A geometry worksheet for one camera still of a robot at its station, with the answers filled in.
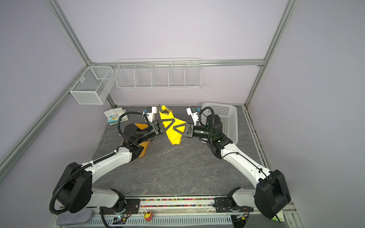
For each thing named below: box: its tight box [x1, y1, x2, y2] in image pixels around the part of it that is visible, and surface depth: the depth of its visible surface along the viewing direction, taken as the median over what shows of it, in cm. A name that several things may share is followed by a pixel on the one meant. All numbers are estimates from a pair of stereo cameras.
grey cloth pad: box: [56, 208, 94, 226], surface depth 70 cm
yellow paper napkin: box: [158, 104, 188, 145], surface depth 68 cm
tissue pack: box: [103, 107, 129, 126], surface depth 108 cm
